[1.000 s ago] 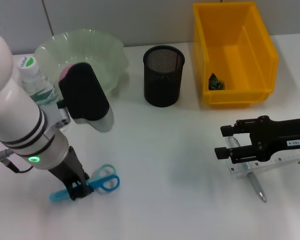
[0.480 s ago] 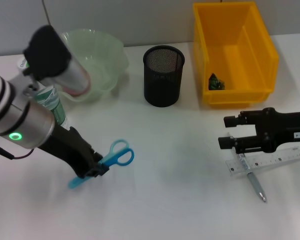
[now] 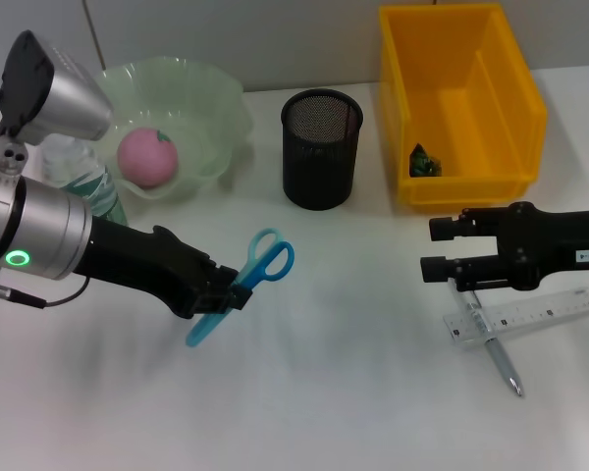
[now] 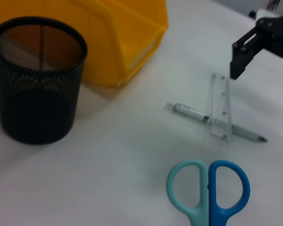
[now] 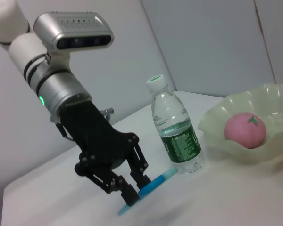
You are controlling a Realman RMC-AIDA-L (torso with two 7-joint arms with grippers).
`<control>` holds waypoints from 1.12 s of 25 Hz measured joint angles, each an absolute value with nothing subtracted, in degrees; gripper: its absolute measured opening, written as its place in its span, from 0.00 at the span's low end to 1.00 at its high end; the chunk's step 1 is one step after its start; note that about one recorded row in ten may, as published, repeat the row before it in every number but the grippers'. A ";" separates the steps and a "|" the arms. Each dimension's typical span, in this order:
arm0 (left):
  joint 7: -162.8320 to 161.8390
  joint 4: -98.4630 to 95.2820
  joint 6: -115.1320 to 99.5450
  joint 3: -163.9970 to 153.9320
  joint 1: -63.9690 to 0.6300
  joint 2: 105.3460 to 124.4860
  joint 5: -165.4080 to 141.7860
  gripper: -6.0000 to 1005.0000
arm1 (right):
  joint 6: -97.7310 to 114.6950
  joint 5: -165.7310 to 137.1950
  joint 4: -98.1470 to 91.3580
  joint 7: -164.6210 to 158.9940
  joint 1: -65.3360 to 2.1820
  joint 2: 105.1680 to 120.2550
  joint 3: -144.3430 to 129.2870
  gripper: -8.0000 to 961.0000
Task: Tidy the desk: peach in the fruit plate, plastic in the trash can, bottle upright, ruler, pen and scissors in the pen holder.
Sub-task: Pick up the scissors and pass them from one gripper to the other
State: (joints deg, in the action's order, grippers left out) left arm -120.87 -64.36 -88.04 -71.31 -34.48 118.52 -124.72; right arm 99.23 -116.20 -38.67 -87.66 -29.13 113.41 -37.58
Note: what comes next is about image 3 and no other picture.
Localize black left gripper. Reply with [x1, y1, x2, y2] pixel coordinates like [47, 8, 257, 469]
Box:
[72, 217, 254, 321]

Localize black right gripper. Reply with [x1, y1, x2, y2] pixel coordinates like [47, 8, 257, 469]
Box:
[420, 200, 589, 291]

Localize blue sheathed scissors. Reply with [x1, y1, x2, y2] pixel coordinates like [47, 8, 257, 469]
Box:
[185, 228, 295, 348]

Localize green plastic wrapper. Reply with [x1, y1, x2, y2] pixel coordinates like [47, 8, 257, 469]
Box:
[409, 141, 446, 178]

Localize pink peach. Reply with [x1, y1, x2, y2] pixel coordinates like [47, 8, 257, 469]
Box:
[116, 127, 180, 188]

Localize clear green-label water bottle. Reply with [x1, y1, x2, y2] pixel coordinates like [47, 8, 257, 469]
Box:
[41, 135, 129, 227]

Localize clear plastic ruler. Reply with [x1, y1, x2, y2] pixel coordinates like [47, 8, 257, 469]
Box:
[444, 288, 589, 350]

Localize silver ballpoint pen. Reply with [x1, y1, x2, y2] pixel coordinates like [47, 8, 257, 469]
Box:
[446, 279, 525, 397]

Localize black mesh pen holder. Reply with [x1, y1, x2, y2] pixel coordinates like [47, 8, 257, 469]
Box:
[281, 88, 364, 211]

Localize translucent green fruit bowl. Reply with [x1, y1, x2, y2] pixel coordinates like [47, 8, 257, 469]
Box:
[97, 56, 255, 200]

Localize yellow plastic bin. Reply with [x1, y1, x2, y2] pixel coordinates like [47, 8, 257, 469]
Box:
[378, 3, 550, 213]

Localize left arm cable with plug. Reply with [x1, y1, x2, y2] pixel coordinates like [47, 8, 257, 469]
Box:
[0, 267, 89, 309]

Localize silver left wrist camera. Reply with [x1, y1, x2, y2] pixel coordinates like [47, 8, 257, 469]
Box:
[0, 28, 115, 146]

